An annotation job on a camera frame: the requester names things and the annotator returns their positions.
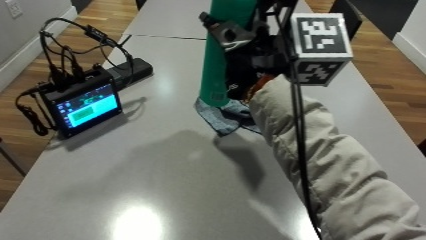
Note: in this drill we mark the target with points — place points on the black small screen device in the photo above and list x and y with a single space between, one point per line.
87 105

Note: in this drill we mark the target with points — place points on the black power box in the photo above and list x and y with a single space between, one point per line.
134 70

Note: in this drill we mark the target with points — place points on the white wall outlet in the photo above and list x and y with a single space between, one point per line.
14 8

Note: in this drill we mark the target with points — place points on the white marker cube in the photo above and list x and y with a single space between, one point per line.
320 36

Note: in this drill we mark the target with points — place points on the grey palm camera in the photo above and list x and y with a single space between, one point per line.
228 33

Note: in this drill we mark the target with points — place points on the green bottle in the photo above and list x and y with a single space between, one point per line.
220 66

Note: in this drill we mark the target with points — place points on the blue-grey cloth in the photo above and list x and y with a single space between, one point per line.
221 116

